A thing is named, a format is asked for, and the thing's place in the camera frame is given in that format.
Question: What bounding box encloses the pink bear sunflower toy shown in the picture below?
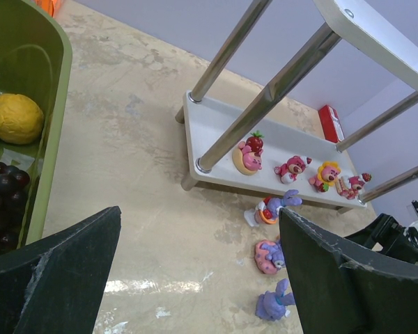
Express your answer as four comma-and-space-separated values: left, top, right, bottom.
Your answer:
309, 161, 341, 193

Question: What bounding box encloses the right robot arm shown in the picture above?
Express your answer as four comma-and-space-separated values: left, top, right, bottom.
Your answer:
346, 200, 418, 265

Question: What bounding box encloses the white two-tier shelf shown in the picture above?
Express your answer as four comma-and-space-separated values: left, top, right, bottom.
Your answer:
176, 1, 418, 211

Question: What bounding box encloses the purple bunny on cup toy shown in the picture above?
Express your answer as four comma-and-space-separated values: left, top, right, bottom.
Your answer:
244, 189, 302, 227

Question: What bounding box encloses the purple bunny sitting toy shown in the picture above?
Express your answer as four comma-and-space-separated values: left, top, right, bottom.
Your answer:
255, 278, 295, 321

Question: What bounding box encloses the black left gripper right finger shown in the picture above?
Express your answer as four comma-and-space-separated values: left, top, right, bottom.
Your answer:
279, 209, 418, 333

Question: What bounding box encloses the pink bear strawberry donut toy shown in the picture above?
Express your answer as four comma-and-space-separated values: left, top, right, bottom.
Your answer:
232, 130, 263, 176

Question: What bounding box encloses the olive green plastic bin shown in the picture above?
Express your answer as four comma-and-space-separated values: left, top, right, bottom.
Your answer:
0, 1, 72, 246

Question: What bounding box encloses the red box behind shelf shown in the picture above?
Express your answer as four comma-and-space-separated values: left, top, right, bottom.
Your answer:
318, 104, 344, 143

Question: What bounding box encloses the small yellow fruit toy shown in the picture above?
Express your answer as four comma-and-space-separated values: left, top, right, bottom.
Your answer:
0, 93, 45, 145

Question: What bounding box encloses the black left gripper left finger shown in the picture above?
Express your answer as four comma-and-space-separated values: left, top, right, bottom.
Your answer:
0, 206, 121, 333

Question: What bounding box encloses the pink bear cake toy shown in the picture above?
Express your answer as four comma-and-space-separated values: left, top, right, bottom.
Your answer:
336, 173, 372, 200

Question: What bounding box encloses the pink bear santa hat toy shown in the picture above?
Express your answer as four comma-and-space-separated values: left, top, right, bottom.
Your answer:
274, 155, 312, 184

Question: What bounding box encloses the purple bunny pink donut toy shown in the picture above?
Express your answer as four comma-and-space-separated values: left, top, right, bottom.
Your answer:
254, 239, 286, 275

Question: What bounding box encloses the dark purple grape bunch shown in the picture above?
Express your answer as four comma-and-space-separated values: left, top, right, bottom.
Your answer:
0, 161, 31, 255

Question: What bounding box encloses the orange snack box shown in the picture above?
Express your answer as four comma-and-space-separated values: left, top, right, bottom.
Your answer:
33, 0, 65, 17

